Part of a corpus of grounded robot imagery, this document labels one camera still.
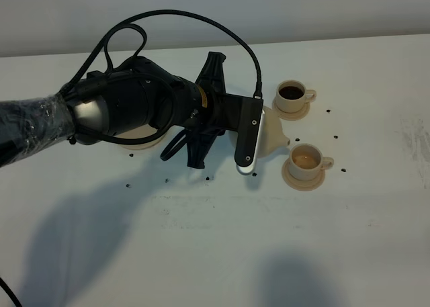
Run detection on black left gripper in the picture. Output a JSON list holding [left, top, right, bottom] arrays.
[[187, 52, 245, 169]]

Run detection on beige teapot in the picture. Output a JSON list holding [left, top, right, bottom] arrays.
[[228, 105, 292, 160]]

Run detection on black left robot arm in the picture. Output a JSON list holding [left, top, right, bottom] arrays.
[[1, 52, 261, 169]]

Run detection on beige teapot saucer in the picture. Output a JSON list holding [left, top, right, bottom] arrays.
[[119, 124, 169, 151]]

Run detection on beige far cup saucer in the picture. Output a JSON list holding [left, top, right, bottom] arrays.
[[272, 99, 310, 121]]

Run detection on beige cup saucer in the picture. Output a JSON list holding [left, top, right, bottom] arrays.
[[282, 159, 325, 191], [272, 99, 310, 121]]

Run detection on beige far teacup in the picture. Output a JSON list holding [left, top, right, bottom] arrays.
[[274, 80, 316, 114]]

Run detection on beige teacup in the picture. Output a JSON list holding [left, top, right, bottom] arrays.
[[288, 144, 335, 181], [274, 80, 316, 114]]

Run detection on beige near teacup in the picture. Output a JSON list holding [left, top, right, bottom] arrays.
[[288, 144, 335, 181]]

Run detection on beige near cup saucer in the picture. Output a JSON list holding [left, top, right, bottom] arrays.
[[282, 159, 325, 191]]

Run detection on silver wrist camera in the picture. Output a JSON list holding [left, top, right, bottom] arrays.
[[234, 98, 264, 175]]

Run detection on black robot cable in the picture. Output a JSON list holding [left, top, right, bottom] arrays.
[[62, 8, 264, 101]]

